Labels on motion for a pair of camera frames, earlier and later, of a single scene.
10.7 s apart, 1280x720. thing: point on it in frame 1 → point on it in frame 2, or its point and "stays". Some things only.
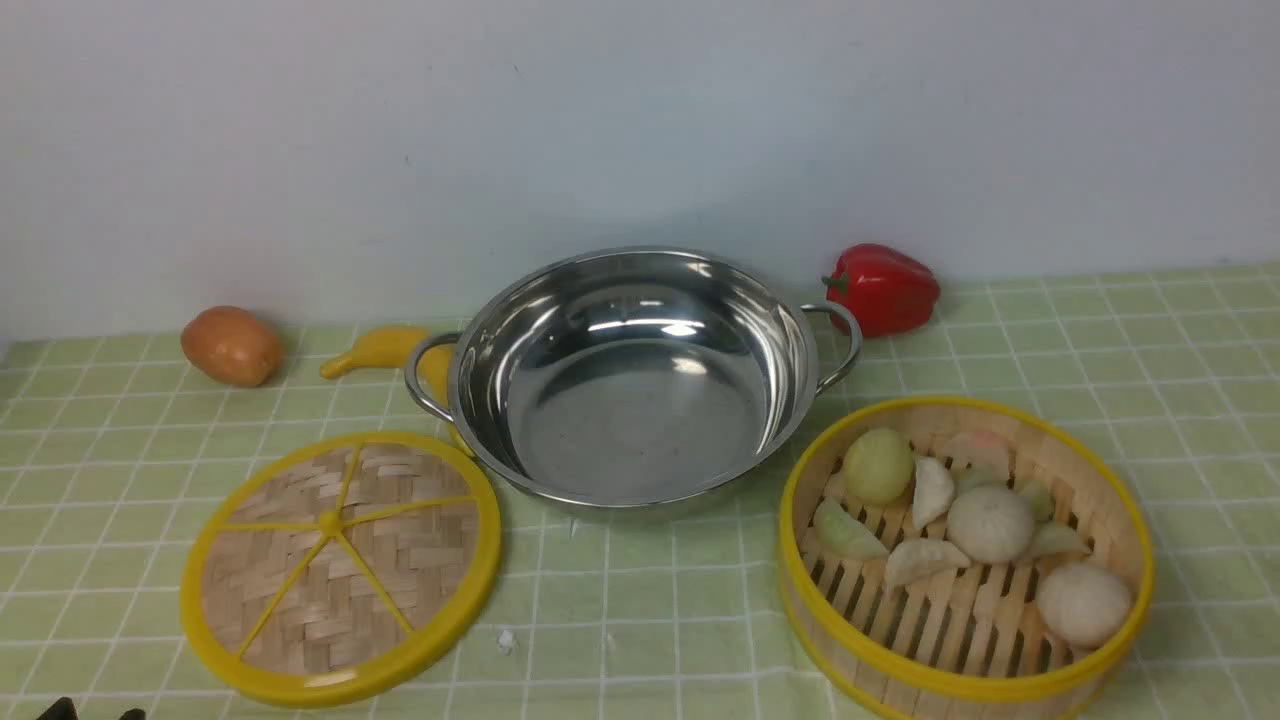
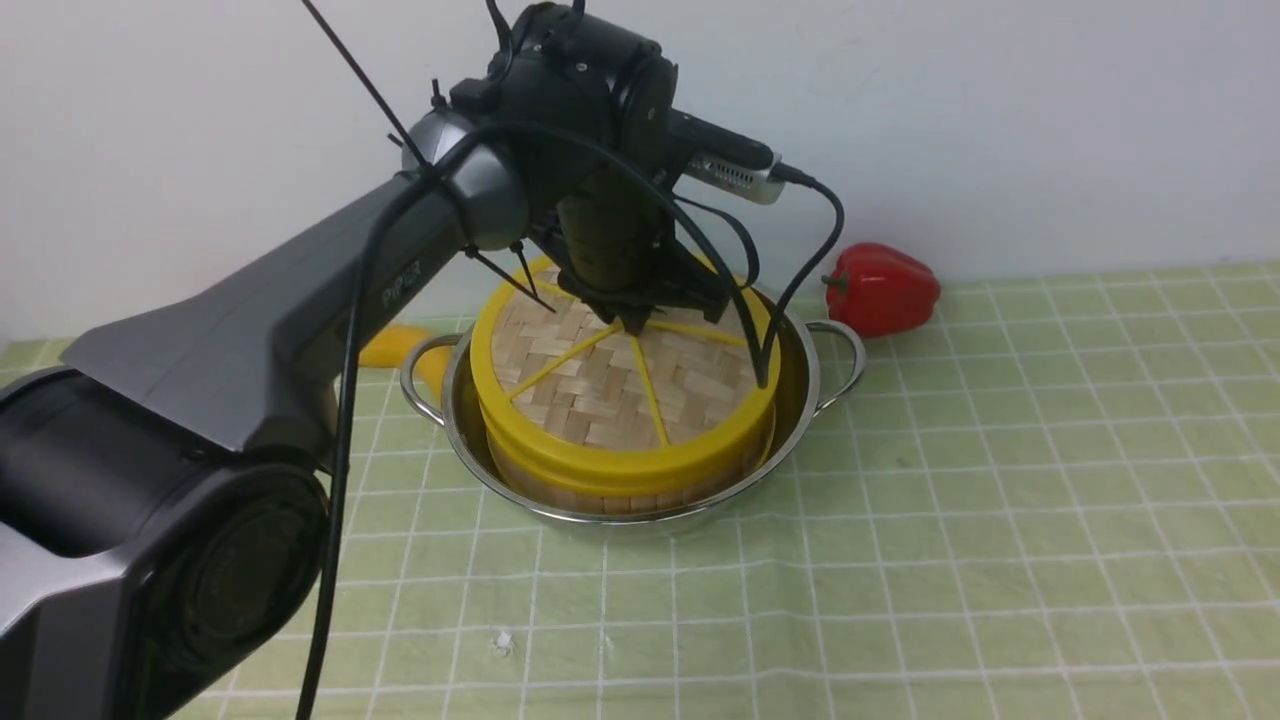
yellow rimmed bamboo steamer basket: [956, 558] → [554, 474]
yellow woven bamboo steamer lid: [342, 569] → [573, 400]
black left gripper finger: [63, 709] → [634, 320]
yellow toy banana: [392, 346] stays
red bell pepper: [889, 292] stays
